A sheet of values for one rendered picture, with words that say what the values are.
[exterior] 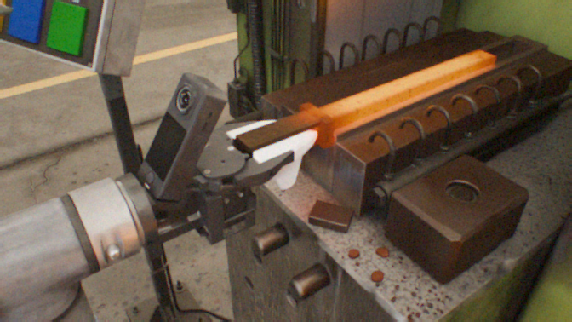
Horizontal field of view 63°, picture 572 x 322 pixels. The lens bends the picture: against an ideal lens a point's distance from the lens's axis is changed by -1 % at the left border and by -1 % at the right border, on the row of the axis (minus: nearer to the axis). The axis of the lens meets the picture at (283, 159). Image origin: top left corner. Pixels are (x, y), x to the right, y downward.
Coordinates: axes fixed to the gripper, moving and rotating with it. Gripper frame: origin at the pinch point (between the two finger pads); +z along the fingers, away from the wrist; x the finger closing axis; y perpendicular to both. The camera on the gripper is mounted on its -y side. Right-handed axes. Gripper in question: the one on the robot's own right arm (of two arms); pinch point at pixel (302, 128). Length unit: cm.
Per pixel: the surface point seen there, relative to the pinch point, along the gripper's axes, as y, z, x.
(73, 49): 2.0, -13.8, -40.7
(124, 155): 35, -6, -56
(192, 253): 100, 14, -79
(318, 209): 7.9, -1.2, 4.9
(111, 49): 2.4, -8.8, -38.3
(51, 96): 100, 1, -226
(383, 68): 1.3, 20.1, -7.4
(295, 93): 2.4, 6.8, -10.3
